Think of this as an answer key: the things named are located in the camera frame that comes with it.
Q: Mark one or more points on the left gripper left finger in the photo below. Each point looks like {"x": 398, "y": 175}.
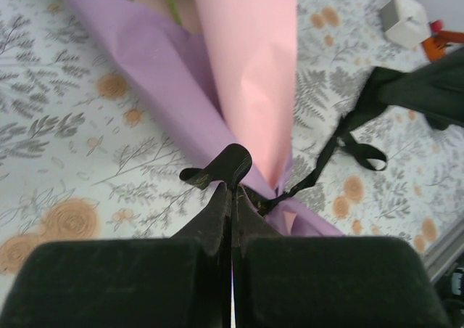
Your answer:
{"x": 108, "y": 288}

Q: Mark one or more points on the floral patterned tablecloth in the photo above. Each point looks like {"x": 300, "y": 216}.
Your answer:
{"x": 72, "y": 125}

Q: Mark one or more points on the aluminium extrusion frame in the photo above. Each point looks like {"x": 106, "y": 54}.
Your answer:
{"x": 449, "y": 248}

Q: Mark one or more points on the small white clock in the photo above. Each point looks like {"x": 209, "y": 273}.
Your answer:
{"x": 402, "y": 23}

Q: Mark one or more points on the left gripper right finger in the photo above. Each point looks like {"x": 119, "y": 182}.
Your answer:
{"x": 344, "y": 288}

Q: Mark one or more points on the black ribbon with gold lettering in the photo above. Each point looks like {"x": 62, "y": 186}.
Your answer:
{"x": 232, "y": 161}

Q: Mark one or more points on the pink and purple wrapping paper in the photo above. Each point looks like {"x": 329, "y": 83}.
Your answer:
{"x": 253, "y": 70}

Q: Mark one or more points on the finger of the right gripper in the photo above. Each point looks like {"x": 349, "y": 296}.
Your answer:
{"x": 435, "y": 75}
{"x": 435, "y": 105}

